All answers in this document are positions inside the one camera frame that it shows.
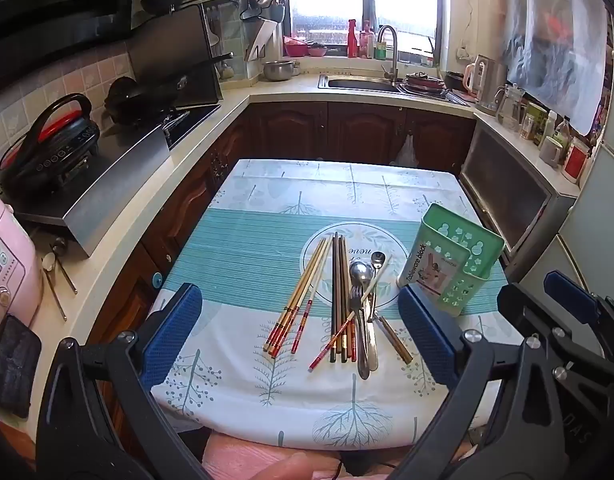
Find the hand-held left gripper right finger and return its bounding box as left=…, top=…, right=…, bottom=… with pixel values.
left=387, top=284, right=572, bottom=480

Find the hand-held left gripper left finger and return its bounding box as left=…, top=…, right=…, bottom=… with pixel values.
left=36, top=282, right=210, bottom=480

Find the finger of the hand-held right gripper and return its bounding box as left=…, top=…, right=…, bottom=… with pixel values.
left=543, top=270, right=614, bottom=358
left=497, top=282, right=545, bottom=343

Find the green utensil holder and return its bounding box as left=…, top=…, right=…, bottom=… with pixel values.
left=397, top=203, right=506, bottom=317

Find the small steel spoon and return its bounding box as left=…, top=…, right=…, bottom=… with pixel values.
left=366, top=251, right=388, bottom=323

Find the steel fork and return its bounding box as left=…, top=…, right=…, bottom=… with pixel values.
left=348, top=284, right=414, bottom=365

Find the pale refrigerator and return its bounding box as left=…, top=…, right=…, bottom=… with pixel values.
left=557, top=135, right=614, bottom=311

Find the leaf print tablecloth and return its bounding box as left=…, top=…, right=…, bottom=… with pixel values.
left=150, top=159, right=510, bottom=453

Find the grey glass door cabinet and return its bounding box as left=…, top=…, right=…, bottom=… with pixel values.
left=459, top=120, right=578, bottom=272

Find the thin metal spoon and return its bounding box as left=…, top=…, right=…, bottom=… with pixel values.
left=51, top=237, right=79, bottom=295
left=41, top=252, right=68, bottom=322

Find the pink garment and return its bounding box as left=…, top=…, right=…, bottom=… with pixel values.
left=201, top=432, right=390, bottom=480

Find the white mug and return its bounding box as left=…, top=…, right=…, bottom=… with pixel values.
left=539, top=137, right=564, bottom=168

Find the stainless steel stand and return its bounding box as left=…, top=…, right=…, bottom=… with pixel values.
left=14, top=125, right=171, bottom=259

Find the black pot holder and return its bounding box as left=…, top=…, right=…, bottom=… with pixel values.
left=0, top=314, right=42, bottom=418

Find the white bottle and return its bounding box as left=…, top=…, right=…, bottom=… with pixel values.
left=542, top=110, right=558, bottom=151

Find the green tin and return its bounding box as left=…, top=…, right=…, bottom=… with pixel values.
left=534, top=105, right=550, bottom=147

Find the pink rice cooker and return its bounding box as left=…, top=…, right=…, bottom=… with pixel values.
left=0, top=189, right=43, bottom=346

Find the small white plastic bag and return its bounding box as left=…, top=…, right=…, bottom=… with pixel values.
left=397, top=135, right=419, bottom=169

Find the glass jug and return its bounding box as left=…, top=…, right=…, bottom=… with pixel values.
left=496, top=84, right=528, bottom=132

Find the black red electric grill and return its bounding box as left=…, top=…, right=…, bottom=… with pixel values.
left=0, top=93, right=102, bottom=200

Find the white electric kettle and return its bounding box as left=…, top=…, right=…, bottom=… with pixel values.
left=474, top=55, right=508, bottom=117

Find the black wok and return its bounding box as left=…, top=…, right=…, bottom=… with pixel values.
left=104, top=76, right=180, bottom=126

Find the red pot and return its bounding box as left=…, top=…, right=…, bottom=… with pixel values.
left=403, top=72, right=446, bottom=97

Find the hanging clear plastic bag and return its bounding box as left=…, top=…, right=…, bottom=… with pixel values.
left=503, top=0, right=610, bottom=137

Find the steel sink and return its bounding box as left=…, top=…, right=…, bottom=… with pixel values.
left=318, top=74, right=404, bottom=95

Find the white kitchen countertop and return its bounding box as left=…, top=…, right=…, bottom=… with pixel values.
left=17, top=71, right=582, bottom=391

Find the black upright panel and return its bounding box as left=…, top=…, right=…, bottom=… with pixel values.
left=127, top=4, right=224, bottom=109

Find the steel faucet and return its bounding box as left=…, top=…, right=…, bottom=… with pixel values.
left=376, top=25, right=401, bottom=84

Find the clear pink bottle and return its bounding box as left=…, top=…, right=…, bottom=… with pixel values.
left=359, top=21, right=376, bottom=60

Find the white cutting board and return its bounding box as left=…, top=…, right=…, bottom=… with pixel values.
left=244, top=17, right=283, bottom=62

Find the pink basin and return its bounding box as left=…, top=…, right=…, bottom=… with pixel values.
left=283, top=35, right=310, bottom=58

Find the black range hood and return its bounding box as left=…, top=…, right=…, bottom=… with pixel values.
left=0, top=0, right=134, bottom=91

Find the window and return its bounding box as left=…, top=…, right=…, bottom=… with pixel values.
left=286, top=0, right=447, bottom=59

